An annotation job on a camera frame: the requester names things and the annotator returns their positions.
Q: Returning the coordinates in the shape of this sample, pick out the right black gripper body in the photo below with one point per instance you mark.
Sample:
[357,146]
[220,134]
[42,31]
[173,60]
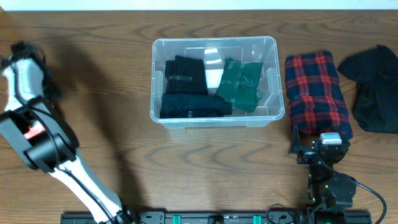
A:
[307,155]

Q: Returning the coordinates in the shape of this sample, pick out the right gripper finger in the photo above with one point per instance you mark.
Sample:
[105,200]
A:
[295,144]
[334,128]

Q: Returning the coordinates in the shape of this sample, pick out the green cloth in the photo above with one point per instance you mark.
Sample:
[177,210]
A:
[239,84]

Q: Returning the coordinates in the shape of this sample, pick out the dark navy cloth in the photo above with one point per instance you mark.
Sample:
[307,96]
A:
[187,105]

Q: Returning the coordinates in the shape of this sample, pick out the black cloth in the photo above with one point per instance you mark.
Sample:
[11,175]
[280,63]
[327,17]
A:
[375,72]
[186,75]

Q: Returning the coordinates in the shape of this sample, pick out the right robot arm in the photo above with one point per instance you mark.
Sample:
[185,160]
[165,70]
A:
[330,191]

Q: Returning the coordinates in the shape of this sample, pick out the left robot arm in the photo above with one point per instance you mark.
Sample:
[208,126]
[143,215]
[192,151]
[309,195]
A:
[43,140]

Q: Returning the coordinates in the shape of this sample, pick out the white label in container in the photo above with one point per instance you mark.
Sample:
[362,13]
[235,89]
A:
[213,78]

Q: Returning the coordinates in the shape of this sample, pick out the clear plastic storage container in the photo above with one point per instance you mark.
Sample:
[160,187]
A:
[213,52]

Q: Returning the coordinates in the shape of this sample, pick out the red navy plaid cloth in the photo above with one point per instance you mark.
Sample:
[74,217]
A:
[315,98]

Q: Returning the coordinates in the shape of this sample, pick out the black crumpled cloth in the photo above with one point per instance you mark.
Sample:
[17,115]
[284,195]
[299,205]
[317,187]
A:
[375,72]

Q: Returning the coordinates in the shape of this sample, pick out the pink crumpled cloth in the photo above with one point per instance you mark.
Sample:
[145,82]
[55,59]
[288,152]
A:
[34,131]

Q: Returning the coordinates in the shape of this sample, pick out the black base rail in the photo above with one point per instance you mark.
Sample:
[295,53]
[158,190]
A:
[272,216]

